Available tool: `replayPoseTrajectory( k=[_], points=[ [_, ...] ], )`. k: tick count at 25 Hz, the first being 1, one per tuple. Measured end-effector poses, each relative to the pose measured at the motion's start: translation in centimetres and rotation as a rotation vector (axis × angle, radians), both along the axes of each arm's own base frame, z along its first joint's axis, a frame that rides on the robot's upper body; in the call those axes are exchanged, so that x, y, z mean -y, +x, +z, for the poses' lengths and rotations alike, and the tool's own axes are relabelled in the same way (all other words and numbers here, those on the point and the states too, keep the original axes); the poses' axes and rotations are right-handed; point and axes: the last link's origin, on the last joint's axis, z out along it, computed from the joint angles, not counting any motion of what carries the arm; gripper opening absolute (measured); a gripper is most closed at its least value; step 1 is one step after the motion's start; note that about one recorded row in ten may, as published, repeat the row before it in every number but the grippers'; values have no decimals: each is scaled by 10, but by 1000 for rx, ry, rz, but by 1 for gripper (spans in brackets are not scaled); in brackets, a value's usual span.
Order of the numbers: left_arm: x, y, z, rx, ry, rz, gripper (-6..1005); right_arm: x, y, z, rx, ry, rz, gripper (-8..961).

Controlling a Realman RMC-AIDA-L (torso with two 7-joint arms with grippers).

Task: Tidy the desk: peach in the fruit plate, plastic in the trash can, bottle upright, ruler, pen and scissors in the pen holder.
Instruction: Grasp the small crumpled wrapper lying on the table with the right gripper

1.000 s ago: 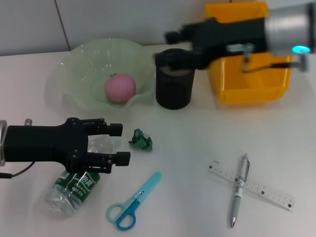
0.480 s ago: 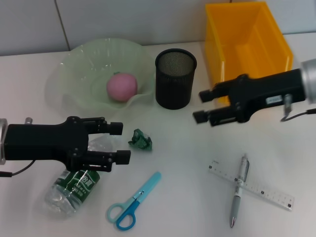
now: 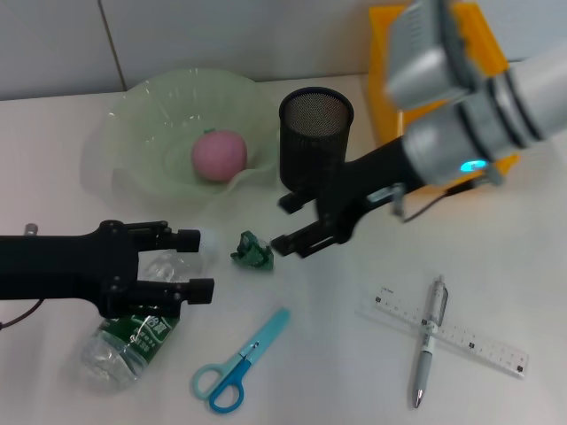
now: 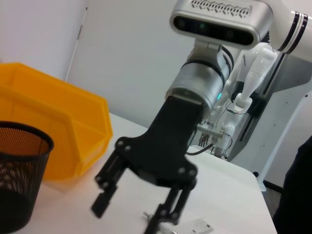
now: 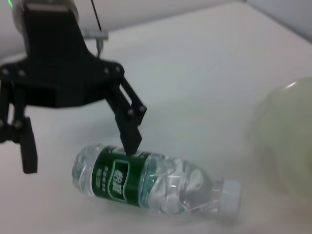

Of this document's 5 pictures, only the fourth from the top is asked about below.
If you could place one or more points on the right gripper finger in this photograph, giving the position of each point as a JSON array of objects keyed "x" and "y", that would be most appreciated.
[
  {"x": 107, "y": 185},
  {"x": 170, "y": 209}
]

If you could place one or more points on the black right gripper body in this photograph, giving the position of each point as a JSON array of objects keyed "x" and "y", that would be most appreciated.
[{"x": 168, "y": 146}]

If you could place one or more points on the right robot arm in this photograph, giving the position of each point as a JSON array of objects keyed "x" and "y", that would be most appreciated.
[{"x": 197, "y": 80}]

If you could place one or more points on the transparent plastic ruler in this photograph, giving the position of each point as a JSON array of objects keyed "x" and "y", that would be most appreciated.
[{"x": 197, "y": 225}]

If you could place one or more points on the black mesh pen holder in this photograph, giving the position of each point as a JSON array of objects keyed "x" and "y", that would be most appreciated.
[{"x": 19, "y": 170}]

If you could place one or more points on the silver metal stud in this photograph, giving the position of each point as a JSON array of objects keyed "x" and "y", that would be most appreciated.
[{"x": 210, "y": 131}]

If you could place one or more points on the yellow plastic bin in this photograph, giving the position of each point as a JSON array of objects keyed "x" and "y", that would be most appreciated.
[{"x": 61, "y": 109}]

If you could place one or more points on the person in dark clothes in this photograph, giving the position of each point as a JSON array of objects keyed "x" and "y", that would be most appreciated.
[{"x": 297, "y": 190}]

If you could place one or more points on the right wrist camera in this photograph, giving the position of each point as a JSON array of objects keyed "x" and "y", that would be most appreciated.
[{"x": 219, "y": 19}]

